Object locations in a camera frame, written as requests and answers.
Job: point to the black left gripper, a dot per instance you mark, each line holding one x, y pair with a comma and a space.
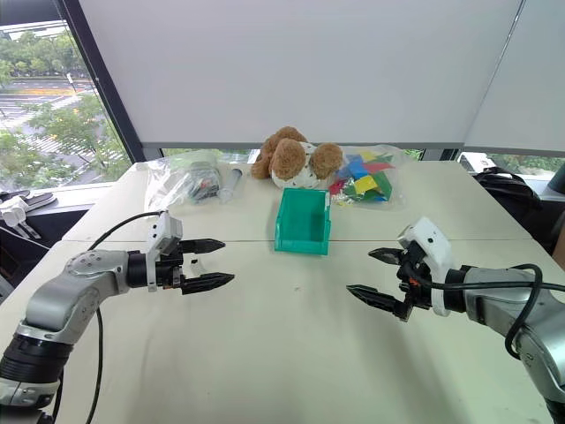
170, 269

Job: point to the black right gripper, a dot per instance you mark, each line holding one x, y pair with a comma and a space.
417, 282

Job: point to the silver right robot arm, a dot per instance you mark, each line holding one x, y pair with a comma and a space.
507, 296

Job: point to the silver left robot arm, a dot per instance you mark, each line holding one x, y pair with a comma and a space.
66, 291

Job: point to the clear plastic syringe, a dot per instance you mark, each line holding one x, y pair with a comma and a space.
230, 185

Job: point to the plastic bag of dark parts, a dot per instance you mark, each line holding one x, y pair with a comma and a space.
194, 179

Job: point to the green plastic bin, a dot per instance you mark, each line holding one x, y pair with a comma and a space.
302, 225

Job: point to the plastic bag of coloured blocks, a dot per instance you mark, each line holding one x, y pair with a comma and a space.
366, 176

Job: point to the brown white plush dog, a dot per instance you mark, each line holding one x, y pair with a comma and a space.
289, 161

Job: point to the black backpack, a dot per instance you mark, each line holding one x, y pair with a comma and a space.
507, 187

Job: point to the white plastic device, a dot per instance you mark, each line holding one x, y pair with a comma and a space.
13, 212

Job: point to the dark grey rounded object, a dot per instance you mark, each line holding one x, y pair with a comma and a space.
557, 179

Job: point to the wide white roller blind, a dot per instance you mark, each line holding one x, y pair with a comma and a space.
287, 66

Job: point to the narrow white roller blind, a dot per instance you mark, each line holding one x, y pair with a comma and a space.
525, 88

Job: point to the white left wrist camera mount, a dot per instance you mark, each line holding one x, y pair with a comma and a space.
165, 227

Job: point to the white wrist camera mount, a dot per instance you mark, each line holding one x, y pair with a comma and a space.
165, 227
430, 245

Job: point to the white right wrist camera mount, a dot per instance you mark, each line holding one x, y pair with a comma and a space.
430, 245

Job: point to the black window frame post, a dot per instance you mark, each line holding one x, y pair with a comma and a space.
103, 79

